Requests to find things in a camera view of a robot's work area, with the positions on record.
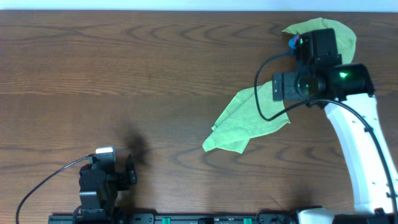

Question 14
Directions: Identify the blue cloth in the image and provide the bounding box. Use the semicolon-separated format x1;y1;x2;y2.
288;35;299;50

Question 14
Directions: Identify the light green cloth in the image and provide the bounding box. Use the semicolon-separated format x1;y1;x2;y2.
202;87;290;154

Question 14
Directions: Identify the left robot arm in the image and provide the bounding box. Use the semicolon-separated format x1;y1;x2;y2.
72;152;137;223

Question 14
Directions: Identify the right black cable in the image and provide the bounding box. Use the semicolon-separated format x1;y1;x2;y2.
254;50;398;215

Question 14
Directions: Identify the left black cable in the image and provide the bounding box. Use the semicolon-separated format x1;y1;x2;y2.
15;156;94;224

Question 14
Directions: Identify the black cable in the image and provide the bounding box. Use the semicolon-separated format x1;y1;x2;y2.
15;156;94;224
254;50;398;215

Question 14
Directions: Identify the olive green cloth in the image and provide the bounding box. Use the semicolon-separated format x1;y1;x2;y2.
283;17;357;64

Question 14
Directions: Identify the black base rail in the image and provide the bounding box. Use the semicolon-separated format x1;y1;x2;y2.
48;212;298;224

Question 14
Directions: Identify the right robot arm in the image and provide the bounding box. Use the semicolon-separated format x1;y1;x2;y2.
272;63;397;223

